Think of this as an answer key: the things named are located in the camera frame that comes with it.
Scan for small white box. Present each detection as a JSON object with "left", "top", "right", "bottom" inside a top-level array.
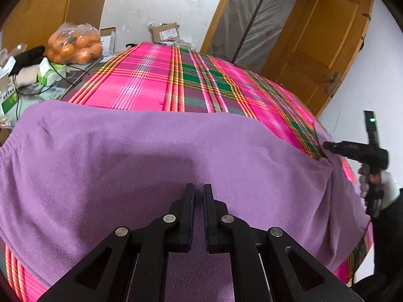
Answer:
[{"left": 99, "top": 27, "right": 117, "bottom": 59}]

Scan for green tissue pack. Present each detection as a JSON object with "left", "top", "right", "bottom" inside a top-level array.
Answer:
[{"left": 37, "top": 59, "right": 67, "bottom": 85}]

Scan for folding table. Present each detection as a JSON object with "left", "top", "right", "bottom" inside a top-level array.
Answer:
[{"left": 0, "top": 58, "right": 103, "bottom": 129}]

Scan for grey plastic parcels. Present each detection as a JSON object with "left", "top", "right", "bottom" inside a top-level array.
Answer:
[{"left": 172, "top": 38, "right": 196, "bottom": 51}]

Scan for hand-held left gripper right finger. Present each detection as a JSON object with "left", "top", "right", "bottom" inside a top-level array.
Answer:
[{"left": 203, "top": 183, "right": 362, "bottom": 302}]

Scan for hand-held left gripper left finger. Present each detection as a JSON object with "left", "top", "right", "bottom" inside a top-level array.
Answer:
[{"left": 36, "top": 182, "right": 196, "bottom": 302}]

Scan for wooden wardrobe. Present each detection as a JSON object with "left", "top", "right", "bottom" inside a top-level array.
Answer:
[{"left": 0, "top": 0, "right": 114, "bottom": 57}]

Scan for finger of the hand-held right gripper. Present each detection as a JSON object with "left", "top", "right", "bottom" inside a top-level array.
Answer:
[{"left": 324, "top": 141, "right": 357, "bottom": 157}]

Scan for person's right hand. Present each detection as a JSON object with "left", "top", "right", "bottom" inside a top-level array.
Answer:
[{"left": 358, "top": 166, "right": 401, "bottom": 210}]

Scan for wooden door frame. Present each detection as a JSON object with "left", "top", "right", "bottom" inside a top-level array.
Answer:
[{"left": 200, "top": 0, "right": 315, "bottom": 54}]

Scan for cardboard parcel box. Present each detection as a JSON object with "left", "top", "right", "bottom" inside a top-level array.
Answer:
[{"left": 149, "top": 22, "right": 181, "bottom": 45}]

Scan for plastic sheet door curtain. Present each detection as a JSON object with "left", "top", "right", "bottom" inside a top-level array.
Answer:
[{"left": 209, "top": 0, "right": 303, "bottom": 73}]

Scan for wooden door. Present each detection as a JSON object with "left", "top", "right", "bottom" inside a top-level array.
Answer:
[{"left": 261, "top": 0, "right": 375, "bottom": 117}]

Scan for purple fleece pants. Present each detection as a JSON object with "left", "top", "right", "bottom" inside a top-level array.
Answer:
[{"left": 0, "top": 99, "right": 372, "bottom": 302}]

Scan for pink green plaid bed sheet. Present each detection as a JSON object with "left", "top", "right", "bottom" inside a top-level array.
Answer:
[{"left": 5, "top": 42, "right": 375, "bottom": 302}]

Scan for beige folded cloth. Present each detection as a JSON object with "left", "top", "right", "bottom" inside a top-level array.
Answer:
[{"left": 14, "top": 64, "right": 41, "bottom": 87}]

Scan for bag of oranges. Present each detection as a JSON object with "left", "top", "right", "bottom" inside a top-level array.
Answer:
[{"left": 47, "top": 22, "right": 104, "bottom": 66}]

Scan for person's right forearm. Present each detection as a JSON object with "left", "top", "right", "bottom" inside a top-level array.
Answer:
[{"left": 349, "top": 189, "right": 403, "bottom": 302}]

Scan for green white box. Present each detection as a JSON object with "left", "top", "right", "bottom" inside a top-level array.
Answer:
[{"left": 0, "top": 90, "right": 20, "bottom": 116}]

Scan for black bag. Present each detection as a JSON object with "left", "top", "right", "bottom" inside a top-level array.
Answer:
[{"left": 9, "top": 46, "right": 46, "bottom": 76}]

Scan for metal door handle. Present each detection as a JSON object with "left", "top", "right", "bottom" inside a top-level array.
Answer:
[{"left": 323, "top": 72, "right": 343, "bottom": 95}]

